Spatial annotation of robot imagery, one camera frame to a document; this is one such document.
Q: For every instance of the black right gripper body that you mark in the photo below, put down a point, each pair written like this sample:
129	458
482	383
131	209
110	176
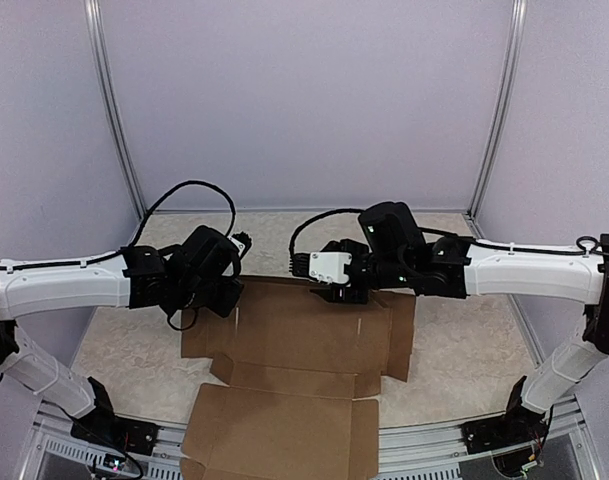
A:
342	295

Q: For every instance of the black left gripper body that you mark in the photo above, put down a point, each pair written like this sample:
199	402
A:
223	306

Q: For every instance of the brown cardboard box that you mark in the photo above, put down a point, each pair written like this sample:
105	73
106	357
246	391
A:
296	383

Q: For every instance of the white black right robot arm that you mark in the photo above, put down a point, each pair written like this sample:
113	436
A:
396	254

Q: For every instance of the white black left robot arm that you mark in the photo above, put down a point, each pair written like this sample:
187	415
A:
202	272

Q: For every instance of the small circuit board with LEDs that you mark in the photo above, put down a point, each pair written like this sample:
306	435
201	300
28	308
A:
114	463

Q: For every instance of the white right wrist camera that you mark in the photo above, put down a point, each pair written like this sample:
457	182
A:
328	267

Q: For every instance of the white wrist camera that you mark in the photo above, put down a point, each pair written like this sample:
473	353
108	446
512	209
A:
328	267
242	241

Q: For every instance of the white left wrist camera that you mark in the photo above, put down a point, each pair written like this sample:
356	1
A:
242	241

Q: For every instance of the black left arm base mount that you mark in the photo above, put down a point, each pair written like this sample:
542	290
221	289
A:
124	434

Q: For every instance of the aluminium front rail frame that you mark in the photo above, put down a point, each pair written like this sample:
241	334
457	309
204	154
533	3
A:
428	451

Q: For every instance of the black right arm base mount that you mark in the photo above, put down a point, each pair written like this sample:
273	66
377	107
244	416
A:
516	425

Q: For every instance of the left aluminium frame post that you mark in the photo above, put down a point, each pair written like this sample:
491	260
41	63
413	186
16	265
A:
101	60

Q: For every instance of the aluminium frame post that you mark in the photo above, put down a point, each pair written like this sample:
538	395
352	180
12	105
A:
101	60
501	108

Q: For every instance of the right aluminium frame post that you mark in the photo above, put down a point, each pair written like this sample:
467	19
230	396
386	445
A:
501	108

